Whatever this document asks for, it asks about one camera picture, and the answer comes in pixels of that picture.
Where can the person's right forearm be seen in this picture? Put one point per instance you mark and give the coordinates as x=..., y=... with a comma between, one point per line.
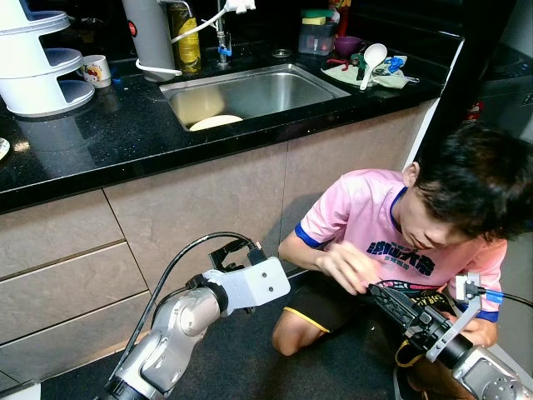
x=300, y=254

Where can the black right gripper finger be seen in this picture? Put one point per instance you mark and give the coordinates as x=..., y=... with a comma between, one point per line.
x=390, y=310
x=400, y=298

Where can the small purple bowl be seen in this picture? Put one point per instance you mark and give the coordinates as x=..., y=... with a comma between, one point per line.
x=347, y=47

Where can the round metal drain cap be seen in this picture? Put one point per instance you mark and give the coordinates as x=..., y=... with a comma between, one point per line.
x=282, y=53

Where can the person's right hand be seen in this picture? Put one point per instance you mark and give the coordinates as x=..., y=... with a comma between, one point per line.
x=350, y=267

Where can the white faucet diverter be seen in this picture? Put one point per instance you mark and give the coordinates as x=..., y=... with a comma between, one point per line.
x=240, y=7

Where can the white rice spoon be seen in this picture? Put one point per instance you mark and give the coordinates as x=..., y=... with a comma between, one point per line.
x=375, y=54

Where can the plain yellow plate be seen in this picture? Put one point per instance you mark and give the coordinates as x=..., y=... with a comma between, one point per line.
x=215, y=123

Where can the person in pink shirt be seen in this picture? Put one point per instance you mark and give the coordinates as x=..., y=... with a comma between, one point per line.
x=366, y=208

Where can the white cartoon mug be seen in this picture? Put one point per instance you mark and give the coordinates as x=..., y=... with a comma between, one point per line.
x=97, y=71

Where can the blue plastic utensil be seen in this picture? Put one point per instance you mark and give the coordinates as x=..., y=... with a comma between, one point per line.
x=396, y=64

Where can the person's left hand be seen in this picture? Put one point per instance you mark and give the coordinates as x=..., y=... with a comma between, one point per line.
x=481, y=332

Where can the black washing machine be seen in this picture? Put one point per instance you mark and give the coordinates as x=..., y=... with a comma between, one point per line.
x=508, y=87

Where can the light grey left wrist camera mount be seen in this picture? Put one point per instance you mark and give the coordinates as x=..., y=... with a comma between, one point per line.
x=258, y=287

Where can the beige base cabinet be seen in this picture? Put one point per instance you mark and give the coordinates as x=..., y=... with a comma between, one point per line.
x=166, y=200

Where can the clear plastic container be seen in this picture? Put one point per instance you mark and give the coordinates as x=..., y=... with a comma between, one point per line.
x=317, y=40

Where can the white tiered storage rack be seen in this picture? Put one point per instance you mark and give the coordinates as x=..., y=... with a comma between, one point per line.
x=33, y=92

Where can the yellow dish soap bottle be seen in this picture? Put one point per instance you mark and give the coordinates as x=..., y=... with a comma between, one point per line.
x=189, y=54

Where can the yellow green sponge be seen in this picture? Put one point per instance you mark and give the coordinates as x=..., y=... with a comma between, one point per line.
x=317, y=17

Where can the pale green cloth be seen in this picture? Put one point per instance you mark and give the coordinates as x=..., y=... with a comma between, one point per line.
x=391, y=79

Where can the grey water filter canister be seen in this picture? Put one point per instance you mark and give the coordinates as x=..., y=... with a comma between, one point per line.
x=154, y=42

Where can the stainless steel sink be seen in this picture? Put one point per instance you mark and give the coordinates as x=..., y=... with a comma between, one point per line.
x=275, y=92

